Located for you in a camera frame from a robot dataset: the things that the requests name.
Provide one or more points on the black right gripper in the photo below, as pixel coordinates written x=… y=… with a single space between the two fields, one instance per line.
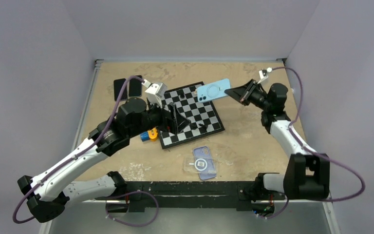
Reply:
x=243 y=93

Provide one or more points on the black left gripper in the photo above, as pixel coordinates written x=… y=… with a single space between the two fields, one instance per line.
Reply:
x=167 y=123

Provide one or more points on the clear magsafe phone case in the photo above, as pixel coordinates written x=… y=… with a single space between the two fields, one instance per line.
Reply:
x=200 y=165

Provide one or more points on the lilac phone case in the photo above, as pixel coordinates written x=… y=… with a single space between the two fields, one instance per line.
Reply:
x=203 y=152

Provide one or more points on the black phone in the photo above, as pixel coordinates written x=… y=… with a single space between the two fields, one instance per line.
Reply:
x=117 y=86

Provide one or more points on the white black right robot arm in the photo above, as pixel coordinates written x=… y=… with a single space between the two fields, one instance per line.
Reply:
x=307 y=175

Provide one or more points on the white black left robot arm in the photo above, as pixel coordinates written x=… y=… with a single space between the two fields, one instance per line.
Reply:
x=49 y=193

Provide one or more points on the black chess pawn lower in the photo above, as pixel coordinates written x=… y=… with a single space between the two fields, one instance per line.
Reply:
x=193 y=126

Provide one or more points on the black white chessboard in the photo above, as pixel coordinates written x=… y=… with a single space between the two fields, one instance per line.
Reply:
x=204 y=117

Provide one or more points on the black chess pawn right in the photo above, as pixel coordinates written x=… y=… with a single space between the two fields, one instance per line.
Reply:
x=204 y=128

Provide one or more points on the blue orange toy piece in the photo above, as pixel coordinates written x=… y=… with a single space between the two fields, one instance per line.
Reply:
x=151 y=135

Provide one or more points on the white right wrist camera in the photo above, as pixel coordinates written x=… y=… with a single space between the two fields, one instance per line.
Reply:
x=263 y=73

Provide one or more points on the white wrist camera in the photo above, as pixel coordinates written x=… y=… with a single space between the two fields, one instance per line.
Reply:
x=263 y=73
x=154 y=92

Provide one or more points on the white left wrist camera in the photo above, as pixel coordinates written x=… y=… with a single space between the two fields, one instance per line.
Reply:
x=154 y=92

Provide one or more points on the black metal base frame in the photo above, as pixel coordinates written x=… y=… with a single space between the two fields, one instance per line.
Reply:
x=237 y=195

